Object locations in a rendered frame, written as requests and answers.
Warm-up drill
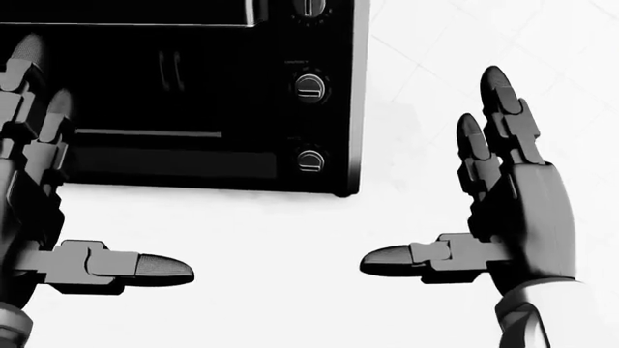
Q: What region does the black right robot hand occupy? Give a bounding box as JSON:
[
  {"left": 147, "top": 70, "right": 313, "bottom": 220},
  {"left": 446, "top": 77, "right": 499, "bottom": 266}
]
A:
[{"left": 359, "top": 65, "right": 577, "bottom": 297}]

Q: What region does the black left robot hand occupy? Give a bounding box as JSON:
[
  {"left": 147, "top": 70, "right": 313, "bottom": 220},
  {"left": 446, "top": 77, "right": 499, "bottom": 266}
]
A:
[{"left": 0, "top": 33, "right": 196, "bottom": 312}]

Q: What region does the toaster oven glass door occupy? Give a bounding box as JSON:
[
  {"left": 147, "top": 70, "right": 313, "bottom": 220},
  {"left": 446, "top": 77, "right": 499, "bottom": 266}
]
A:
[{"left": 0, "top": 0, "right": 280, "bottom": 181}]

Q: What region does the silver black oven knob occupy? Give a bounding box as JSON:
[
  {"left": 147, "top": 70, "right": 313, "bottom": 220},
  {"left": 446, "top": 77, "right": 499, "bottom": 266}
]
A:
[
  {"left": 292, "top": 72, "right": 331, "bottom": 104},
  {"left": 291, "top": 0, "right": 330, "bottom": 18},
  {"left": 293, "top": 146, "right": 328, "bottom": 174}
]

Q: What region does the black toaster oven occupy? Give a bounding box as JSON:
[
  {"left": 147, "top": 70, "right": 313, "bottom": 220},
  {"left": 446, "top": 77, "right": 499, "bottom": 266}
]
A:
[{"left": 0, "top": 0, "right": 372, "bottom": 199}]

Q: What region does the silver oven door handle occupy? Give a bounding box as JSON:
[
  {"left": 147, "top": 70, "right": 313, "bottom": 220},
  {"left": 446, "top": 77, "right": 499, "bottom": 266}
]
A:
[{"left": 72, "top": 128, "right": 223, "bottom": 139}]

